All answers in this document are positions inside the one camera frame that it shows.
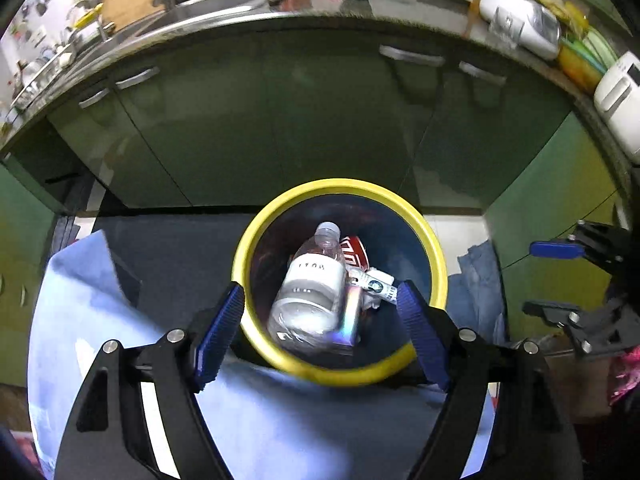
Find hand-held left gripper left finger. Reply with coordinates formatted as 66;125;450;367
54;282;246;480

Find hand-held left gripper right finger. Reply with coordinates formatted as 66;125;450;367
396;280;583;480

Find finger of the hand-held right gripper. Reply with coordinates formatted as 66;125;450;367
530;221;626;273
522;301;613;357

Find white printed wrapper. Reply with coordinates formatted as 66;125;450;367
347;267;401;311

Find purple cardboard box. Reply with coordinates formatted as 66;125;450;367
335;282;363;348

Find yellow-rimmed dark trash bin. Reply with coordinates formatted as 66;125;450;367
231;178;449;387

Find clear plastic water bottle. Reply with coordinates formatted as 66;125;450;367
266;221;348;356

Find red drink can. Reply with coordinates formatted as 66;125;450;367
340;236;368;271

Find pink patterned cloth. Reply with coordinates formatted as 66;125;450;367
610;355;640;406

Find blue denim cloth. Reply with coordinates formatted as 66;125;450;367
457;240;506;346

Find brown cardboard box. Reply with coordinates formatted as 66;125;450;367
542;335;616;421

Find blue printed tablecloth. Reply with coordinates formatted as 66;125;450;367
27;230;501;480

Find white appliance with display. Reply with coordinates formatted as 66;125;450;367
594;52;640;166

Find yellow green plastic basins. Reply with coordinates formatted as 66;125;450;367
557;25;618;93

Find white kitchen appliance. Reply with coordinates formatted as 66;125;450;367
479;0;562;61

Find green lower cabinets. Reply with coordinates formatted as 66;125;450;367
0;10;640;411

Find white dish rack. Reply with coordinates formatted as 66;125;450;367
10;45;76;111

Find steel sink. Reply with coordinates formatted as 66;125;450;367
65;0;281;53

